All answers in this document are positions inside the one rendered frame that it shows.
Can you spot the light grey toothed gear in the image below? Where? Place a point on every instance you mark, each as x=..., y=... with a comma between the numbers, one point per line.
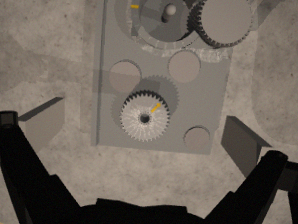
x=145, y=128

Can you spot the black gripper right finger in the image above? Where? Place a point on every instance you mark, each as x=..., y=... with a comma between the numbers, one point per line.
x=250, y=203

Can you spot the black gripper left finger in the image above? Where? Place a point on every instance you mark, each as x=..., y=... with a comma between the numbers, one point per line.
x=37, y=197

